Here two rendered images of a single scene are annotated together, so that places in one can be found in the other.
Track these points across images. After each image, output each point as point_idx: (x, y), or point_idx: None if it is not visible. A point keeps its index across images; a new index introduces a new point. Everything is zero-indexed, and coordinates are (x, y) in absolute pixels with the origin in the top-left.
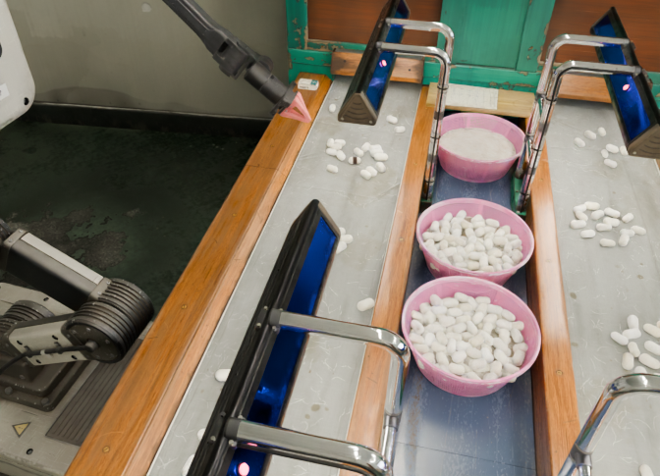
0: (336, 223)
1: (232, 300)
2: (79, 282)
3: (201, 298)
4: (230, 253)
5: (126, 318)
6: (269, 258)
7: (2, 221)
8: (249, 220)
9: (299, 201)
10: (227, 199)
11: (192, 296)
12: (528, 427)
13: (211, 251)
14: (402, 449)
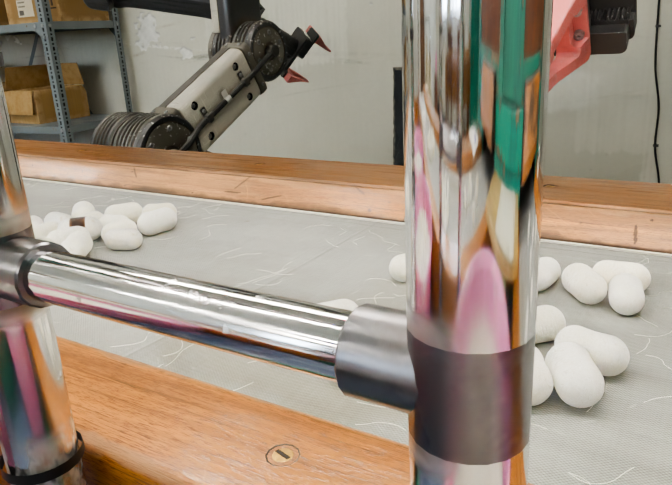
0: (130, 261)
1: (63, 184)
2: (171, 95)
3: (79, 155)
4: (150, 163)
5: (110, 134)
6: (117, 203)
7: (250, 32)
8: (227, 171)
9: (278, 230)
10: (317, 160)
11: (92, 152)
12: None
13: (174, 156)
14: None
